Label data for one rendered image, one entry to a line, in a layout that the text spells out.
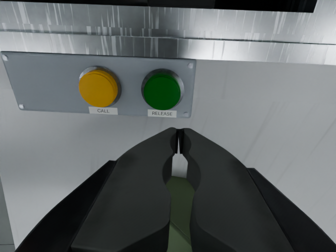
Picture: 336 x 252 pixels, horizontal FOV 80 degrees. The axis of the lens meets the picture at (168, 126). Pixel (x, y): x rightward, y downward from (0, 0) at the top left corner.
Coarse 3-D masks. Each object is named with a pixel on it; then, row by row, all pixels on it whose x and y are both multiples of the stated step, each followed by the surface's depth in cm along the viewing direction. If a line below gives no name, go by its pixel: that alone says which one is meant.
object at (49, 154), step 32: (0, 96) 35; (0, 128) 38; (32, 128) 38; (64, 128) 37; (96, 128) 37; (128, 128) 37; (160, 128) 37; (192, 128) 36; (224, 128) 36; (256, 128) 36; (288, 128) 36; (320, 128) 35; (0, 160) 42; (32, 160) 41; (64, 160) 41; (96, 160) 41; (256, 160) 39; (288, 160) 39; (320, 160) 39; (32, 192) 46; (64, 192) 45; (288, 192) 43; (320, 192) 42; (32, 224) 51; (320, 224) 47
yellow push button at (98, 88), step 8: (88, 72) 21; (96, 72) 21; (104, 72) 21; (80, 80) 21; (88, 80) 21; (96, 80) 21; (104, 80) 21; (112, 80) 22; (80, 88) 22; (88, 88) 22; (96, 88) 22; (104, 88) 21; (112, 88) 21; (88, 96) 22; (96, 96) 22; (104, 96) 22; (112, 96) 22; (96, 104) 22; (104, 104) 22
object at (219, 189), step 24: (192, 144) 10; (216, 144) 10; (192, 168) 9; (216, 168) 9; (240, 168) 9; (216, 192) 7; (240, 192) 8; (192, 216) 7; (216, 216) 7; (240, 216) 7; (264, 216) 7; (192, 240) 7; (216, 240) 6; (240, 240) 6; (264, 240) 6
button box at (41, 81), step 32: (32, 64) 22; (64, 64) 22; (96, 64) 22; (128, 64) 21; (160, 64) 21; (192, 64) 21; (32, 96) 24; (64, 96) 23; (128, 96) 23; (192, 96) 23
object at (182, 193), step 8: (176, 176) 42; (168, 184) 39; (176, 184) 40; (184, 184) 40; (176, 192) 38; (184, 192) 38; (192, 192) 38; (176, 200) 36; (184, 200) 36; (176, 208) 35; (184, 208) 35; (176, 216) 33; (184, 216) 34; (176, 224) 32; (184, 224) 32; (176, 232) 31; (184, 232) 31; (168, 240) 33; (176, 240) 32; (184, 240) 30; (168, 248) 34; (176, 248) 32; (184, 248) 31
